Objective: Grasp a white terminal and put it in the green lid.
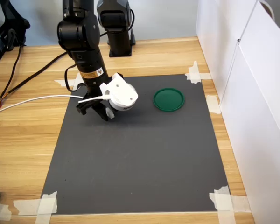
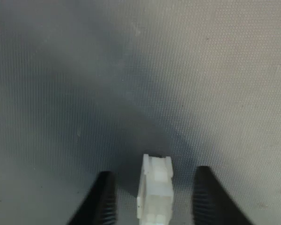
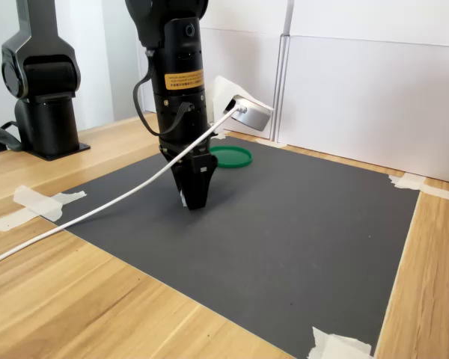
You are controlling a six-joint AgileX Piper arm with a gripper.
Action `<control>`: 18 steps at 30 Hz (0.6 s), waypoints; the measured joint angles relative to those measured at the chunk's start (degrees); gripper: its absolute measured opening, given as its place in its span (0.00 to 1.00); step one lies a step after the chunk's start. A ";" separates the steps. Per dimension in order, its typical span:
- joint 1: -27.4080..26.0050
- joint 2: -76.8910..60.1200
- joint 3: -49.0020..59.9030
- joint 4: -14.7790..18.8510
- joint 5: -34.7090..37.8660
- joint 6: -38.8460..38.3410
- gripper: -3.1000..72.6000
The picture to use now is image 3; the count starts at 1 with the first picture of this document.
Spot round green lid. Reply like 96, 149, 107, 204
209, 145, 254, 170

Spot dark grey mat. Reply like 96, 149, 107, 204
54, 135, 422, 359

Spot white partition panel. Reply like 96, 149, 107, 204
280, 0, 449, 187
200, 0, 285, 144

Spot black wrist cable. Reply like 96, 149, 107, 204
133, 47, 196, 138

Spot white camera cable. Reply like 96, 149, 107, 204
0, 105, 248, 271

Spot white grey camera box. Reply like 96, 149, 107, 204
212, 76, 275, 132

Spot black braided cable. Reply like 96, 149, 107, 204
0, 120, 24, 154

